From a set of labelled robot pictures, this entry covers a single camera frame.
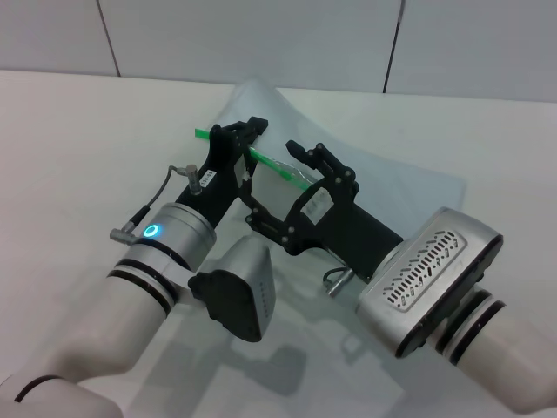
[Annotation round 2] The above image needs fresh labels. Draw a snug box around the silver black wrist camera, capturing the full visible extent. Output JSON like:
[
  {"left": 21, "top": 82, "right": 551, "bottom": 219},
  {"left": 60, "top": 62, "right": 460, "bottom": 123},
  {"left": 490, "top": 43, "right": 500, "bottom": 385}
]
[
  {"left": 355, "top": 206, "right": 504, "bottom": 359},
  {"left": 187, "top": 237, "right": 277, "bottom": 344}
]

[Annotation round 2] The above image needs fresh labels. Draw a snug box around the right gripper cable silver plug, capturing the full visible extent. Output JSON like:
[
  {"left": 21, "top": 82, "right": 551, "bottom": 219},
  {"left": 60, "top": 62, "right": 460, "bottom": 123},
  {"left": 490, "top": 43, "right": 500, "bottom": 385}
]
[{"left": 321, "top": 266, "right": 356, "bottom": 297}]

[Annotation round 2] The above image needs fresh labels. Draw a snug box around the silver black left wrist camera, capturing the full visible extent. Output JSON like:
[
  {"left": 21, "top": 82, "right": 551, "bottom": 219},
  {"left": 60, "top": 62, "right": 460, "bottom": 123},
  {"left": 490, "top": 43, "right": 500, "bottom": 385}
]
[{"left": 187, "top": 237, "right": 277, "bottom": 344}]

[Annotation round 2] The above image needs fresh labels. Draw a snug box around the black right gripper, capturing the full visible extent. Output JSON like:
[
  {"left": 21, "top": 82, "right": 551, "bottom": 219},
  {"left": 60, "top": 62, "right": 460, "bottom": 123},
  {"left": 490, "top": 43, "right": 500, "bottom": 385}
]
[{"left": 245, "top": 139, "right": 405, "bottom": 280}]

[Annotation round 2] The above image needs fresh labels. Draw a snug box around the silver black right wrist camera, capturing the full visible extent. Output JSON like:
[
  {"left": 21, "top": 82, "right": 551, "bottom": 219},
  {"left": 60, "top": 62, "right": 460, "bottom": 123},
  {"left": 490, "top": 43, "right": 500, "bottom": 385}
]
[{"left": 355, "top": 206, "right": 504, "bottom": 359}]

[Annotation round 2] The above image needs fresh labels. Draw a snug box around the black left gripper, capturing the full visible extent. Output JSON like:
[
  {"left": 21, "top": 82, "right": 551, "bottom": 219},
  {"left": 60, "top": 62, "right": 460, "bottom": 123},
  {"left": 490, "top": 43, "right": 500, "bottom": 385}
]
[{"left": 173, "top": 115, "right": 268, "bottom": 228}]

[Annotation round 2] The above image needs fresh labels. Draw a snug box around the translucent document bag green zip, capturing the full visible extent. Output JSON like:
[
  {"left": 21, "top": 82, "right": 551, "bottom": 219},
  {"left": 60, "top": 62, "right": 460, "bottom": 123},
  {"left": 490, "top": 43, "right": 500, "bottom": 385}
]
[{"left": 143, "top": 77, "right": 469, "bottom": 418}]

